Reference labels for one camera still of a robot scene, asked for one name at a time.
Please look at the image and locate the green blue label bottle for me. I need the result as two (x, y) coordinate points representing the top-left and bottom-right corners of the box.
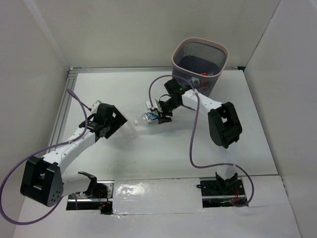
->
(133, 112), (159, 127)

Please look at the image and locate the clear unlabelled plastic bottle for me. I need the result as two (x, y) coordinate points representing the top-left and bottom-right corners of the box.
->
(120, 120), (138, 138)

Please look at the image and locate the red label water bottle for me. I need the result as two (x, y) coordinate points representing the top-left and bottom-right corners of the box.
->
(191, 72), (214, 90)

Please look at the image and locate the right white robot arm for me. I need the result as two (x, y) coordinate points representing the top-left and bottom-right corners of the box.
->
(156, 79), (242, 194)

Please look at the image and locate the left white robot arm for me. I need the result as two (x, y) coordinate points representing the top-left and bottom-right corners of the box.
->
(20, 103), (127, 207)

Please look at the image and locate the grey mesh waste bin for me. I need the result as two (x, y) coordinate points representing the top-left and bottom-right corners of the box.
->
(171, 38), (229, 97)

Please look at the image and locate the shiny tape sheet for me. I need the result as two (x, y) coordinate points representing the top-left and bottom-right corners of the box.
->
(112, 178), (203, 215)

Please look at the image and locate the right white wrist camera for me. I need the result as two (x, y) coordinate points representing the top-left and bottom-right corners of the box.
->
(146, 99), (161, 112)

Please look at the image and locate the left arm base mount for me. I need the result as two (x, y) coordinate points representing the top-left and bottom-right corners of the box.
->
(66, 180), (114, 215)

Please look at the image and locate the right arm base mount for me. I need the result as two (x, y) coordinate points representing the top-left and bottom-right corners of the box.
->
(196, 178), (247, 208)

